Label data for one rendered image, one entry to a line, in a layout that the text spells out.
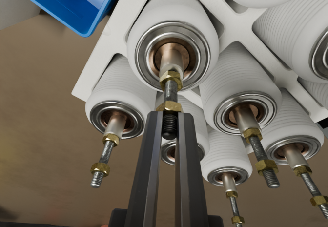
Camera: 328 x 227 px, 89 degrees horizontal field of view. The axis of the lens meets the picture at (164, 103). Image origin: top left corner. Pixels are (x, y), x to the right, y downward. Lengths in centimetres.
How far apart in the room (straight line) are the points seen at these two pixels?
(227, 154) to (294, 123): 12
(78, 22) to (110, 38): 12
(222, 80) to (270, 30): 9
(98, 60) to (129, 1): 10
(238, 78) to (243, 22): 7
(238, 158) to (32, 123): 72
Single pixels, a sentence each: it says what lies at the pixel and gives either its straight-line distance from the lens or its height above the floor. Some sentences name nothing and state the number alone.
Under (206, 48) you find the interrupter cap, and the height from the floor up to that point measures 25.
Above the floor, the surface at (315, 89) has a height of 20.
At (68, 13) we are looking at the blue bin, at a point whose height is 9.
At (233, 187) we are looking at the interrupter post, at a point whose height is 28.
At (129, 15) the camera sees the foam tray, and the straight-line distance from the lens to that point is 24.
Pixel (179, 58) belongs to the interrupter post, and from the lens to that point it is 16.
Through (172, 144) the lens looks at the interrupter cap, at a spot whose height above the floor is 25.
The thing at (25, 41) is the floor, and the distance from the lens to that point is 58.
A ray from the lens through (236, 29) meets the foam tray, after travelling 25.
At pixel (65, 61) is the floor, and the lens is 55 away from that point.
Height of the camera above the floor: 41
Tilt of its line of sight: 49 degrees down
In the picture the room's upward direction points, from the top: 175 degrees counter-clockwise
